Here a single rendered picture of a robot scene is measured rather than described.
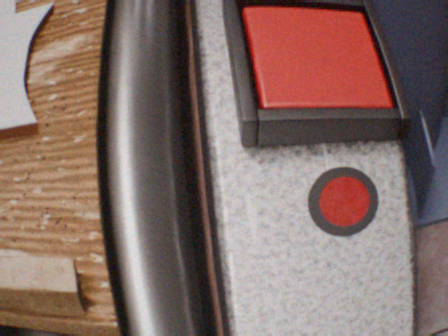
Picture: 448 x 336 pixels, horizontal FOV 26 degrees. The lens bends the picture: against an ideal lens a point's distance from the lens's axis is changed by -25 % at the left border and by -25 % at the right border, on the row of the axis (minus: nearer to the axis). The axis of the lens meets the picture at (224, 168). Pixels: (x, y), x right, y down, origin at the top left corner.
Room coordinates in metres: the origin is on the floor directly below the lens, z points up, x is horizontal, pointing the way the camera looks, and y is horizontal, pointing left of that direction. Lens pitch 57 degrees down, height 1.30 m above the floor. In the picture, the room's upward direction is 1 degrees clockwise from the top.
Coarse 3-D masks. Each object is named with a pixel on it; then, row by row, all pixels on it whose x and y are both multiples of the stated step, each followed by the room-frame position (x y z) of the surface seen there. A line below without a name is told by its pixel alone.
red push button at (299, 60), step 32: (256, 32) 0.31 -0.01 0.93; (288, 32) 0.31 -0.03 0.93; (320, 32) 0.31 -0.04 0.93; (352, 32) 0.31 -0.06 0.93; (256, 64) 0.29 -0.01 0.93; (288, 64) 0.29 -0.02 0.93; (320, 64) 0.29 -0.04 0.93; (352, 64) 0.29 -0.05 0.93; (288, 96) 0.27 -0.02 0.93; (320, 96) 0.27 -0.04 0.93; (352, 96) 0.27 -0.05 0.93; (384, 96) 0.28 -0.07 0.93
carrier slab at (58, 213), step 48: (48, 0) 0.34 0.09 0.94; (96, 0) 0.33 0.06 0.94; (48, 48) 0.30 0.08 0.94; (96, 48) 0.29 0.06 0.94; (48, 96) 0.27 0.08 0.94; (96, 96) 0.27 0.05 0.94; (0, 144) 0.24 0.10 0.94; (48, 144) 0.24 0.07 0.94; (96, 144) 0.24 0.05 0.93; (0, 192) 0.22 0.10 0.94; (48, 192) 0.22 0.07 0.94; (96, 192) 0.22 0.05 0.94; (0, 240) 0.19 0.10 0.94; (48, 240) 0.20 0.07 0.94; (96, 240) 0.20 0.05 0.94; (96, 288) 0.18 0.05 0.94
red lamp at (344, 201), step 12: (336, 180) 0.24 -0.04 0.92; (348, 180) 0.24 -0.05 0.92; (324, 192) 0.24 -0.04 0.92; (336, 192) 0.24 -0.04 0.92; (348, 192) 0.24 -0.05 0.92; (360, 192) 0.24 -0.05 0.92; (324, 204) 0.23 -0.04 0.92; (336, 204) 0.23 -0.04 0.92; (348, 204) 0.23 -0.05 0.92; (360, 204) 0.23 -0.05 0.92; (324, 216) 0.23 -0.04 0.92; (336, 216) 0.23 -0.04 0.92; (348, 216) 0.23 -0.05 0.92; (360, 216) 0.23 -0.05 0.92
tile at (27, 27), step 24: (0, 0) 0.34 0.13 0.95; (0, 24) 0.32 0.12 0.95; (24, 24) 0.31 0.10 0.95; (0, 48) 0.30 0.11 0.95; (24, 48) 0.29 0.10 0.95; (0, 72) 0.28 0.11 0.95; (24, 72) 0.28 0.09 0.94; (0, 96) 0.26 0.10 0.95; (24, 96) 0.26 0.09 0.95; (0, 120) 0.25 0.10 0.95; (24, 120) 0.25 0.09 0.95
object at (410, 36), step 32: (384, 0) 0.87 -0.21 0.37; (416, 0) 0.85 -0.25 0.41; (384, 32) 0.86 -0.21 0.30; (416, 32) 0.84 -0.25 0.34; (416, 64) 0.84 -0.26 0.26; (416, 96) 0.84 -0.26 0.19; (416, 128) 0.84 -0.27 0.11; (416, 160) 0.82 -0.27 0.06; (416, 192) 0.79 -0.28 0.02; (416, 224) 0.74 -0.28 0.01
